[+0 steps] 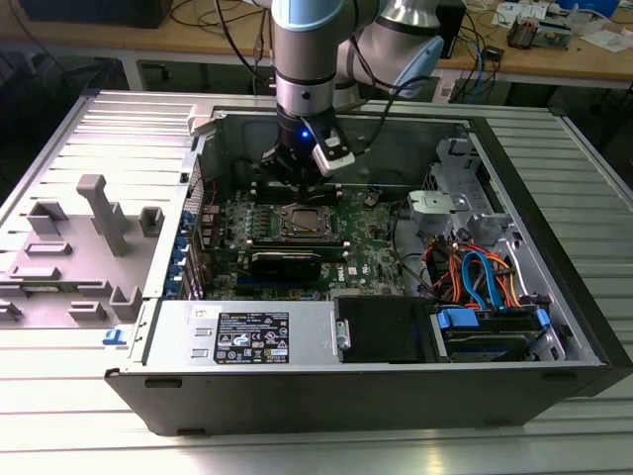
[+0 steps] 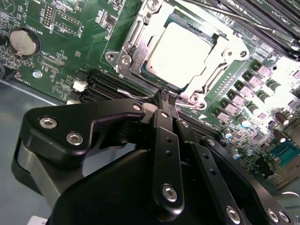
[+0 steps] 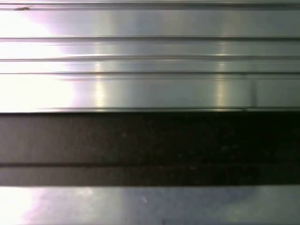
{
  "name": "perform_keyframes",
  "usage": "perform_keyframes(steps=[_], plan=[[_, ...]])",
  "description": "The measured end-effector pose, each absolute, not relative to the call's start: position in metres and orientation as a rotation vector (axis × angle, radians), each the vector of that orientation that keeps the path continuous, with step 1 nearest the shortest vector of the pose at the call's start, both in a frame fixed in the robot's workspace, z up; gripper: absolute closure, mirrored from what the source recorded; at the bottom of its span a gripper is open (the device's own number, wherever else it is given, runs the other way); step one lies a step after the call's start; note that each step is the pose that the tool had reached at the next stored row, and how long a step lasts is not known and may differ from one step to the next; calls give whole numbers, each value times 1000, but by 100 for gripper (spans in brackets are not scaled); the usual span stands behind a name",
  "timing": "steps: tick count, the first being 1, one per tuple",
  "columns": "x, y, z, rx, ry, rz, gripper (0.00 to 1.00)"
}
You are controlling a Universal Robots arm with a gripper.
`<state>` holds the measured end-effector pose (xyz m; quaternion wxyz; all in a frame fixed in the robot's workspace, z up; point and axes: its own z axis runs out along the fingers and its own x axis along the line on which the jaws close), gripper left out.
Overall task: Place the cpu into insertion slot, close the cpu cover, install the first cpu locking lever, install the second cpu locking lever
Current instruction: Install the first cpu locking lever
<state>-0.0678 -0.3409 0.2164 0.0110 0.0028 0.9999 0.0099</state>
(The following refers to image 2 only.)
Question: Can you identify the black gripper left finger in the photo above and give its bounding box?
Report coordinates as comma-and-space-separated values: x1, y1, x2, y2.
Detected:
10, 89, 186, 216

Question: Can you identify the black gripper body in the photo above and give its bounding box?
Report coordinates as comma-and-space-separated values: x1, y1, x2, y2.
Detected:
52, 119, 221, 225

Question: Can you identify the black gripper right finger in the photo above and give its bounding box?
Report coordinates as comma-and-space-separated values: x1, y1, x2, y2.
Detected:
167, 92, 296, 225

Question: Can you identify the wire locking lever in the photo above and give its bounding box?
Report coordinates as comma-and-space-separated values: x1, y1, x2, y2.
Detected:
184, 0, 277, 34
116, 88, 204, 110

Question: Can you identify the metal socket cover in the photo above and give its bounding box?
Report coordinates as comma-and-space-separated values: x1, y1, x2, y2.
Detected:
120, 7, 235, 97

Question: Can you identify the silver CPU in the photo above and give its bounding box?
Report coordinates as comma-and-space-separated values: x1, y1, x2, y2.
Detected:
144, 22, 218, 88

